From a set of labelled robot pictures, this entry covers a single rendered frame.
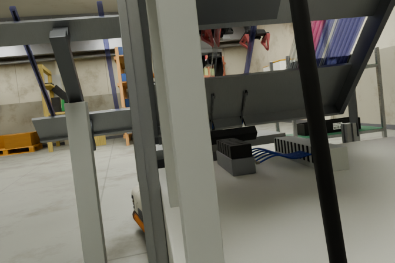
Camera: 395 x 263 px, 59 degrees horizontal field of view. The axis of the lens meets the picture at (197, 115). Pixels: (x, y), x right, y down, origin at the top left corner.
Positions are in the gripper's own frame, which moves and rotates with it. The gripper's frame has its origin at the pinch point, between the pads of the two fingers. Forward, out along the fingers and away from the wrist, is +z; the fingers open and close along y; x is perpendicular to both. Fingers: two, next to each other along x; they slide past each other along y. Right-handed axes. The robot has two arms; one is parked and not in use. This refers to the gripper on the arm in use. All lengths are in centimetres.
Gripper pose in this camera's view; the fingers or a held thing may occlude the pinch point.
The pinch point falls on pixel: (215, 43)
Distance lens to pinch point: 104.1
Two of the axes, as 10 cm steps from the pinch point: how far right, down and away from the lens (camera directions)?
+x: -0.6, 6.2, 7.8
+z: 1.7, 7.8, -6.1
